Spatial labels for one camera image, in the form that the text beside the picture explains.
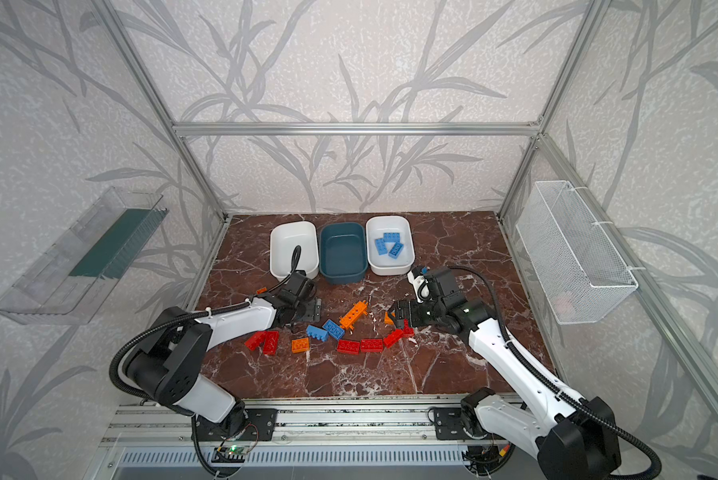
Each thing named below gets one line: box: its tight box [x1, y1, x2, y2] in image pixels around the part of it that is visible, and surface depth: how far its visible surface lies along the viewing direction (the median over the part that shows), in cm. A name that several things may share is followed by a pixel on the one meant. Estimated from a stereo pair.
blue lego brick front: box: [388, 242, 404, 259], surface depth 110 cm
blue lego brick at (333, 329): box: [322, 319, 345, 340], surface depth 91 cm
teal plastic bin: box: [319, 222, 369, 285], surface depth 110 cm
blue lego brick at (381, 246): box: [375, 238, 388, 255], surface depth 110 cm
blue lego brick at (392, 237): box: [383, 232, 401, 242], surface depth 114 cm
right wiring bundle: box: [462, 432, 512, 480], surface depth 72 cm
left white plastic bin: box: [269, 221, 319, 280], surface depth 111 cm
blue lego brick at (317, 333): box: [306, 325, 329, 342], surface depth 90 cm
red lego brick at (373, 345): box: [361, 338, 383, 353], surface depth 88 cm
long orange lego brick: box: [339, 300, 369, 330], surface depth 93 cm
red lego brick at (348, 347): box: [337, 339, 361, 355], surface depth 88 cm
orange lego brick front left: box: [291, 337, 311, 353], surface depth 88 cm
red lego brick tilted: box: [383, 329, 404, 349], surface depth 88 cm
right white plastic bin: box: [365, 215, 415, 276], surface depth 110 cm
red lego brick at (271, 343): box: [263, 331, 279, 356], surface depth 88 cm
